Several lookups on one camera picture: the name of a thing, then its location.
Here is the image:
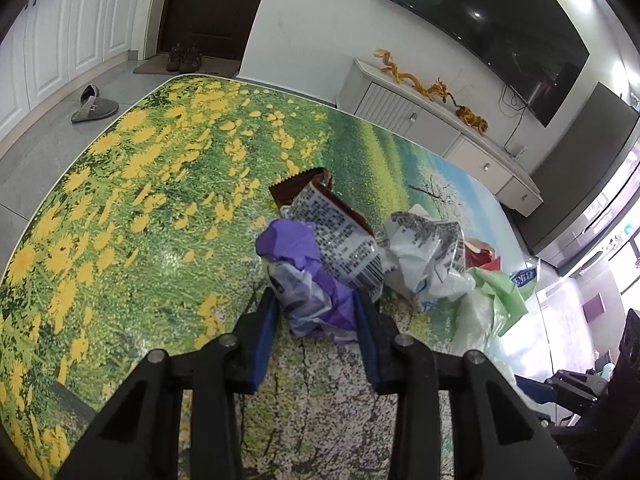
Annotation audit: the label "white tissue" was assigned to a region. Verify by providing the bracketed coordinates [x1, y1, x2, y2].
[450, 288, 503, 356]

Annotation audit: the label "green plastic bag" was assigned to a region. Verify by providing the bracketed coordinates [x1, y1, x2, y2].
[466, 268, 538, 337]

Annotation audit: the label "red paper box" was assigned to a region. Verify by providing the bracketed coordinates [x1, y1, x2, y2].
[463, 234, 501, 271]

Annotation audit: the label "white printed plastic bag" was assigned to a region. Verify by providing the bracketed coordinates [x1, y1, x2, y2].
[376, 211, 475, 312]

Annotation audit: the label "purple plastic wrapper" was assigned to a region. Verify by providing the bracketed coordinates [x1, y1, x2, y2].
[255, 219, 357, 344]

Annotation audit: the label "brown snack wrapper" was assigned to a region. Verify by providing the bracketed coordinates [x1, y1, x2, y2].
[269, 167, 384, 301]

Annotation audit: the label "purple stool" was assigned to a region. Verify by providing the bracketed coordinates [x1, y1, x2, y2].
[582, 294, 606, 323]

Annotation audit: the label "landscape print table mat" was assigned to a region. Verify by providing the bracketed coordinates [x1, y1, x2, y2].
[1, 76, 525, 479]

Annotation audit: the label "grey refrigerator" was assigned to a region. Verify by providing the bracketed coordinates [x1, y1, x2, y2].
[513, 82, 639, 274]

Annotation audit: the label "white tv cabinet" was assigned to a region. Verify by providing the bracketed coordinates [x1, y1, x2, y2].
[336, 58, 544, 217]

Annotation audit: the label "white power strip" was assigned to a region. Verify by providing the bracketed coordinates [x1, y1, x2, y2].
[513, 145, 527, 158]

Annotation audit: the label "golden tiger figurine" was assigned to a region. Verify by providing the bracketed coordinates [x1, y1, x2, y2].
[448, 93, 489, 136]

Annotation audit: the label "grey slipper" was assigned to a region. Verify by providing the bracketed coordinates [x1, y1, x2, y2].
[70, 84, 119, 124]

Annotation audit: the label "golden dragon figurine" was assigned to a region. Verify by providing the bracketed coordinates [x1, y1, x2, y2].
[373, 49, 454, 104]

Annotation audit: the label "pair of dark shoes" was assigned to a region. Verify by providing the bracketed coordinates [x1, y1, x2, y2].
[166, 44, 203, 74]

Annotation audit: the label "door mat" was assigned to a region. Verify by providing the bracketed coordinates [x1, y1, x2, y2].
[131, 53, 242, 79]

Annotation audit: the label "dark brown entrance door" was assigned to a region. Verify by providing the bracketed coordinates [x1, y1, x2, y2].
[157, 0, 262, 61]

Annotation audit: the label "black wall television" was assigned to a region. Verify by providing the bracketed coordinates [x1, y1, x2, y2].
[390, 0, 589, 126]

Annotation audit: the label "white wall cabinets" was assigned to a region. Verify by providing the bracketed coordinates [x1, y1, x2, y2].
[1, 0, 153, 151]

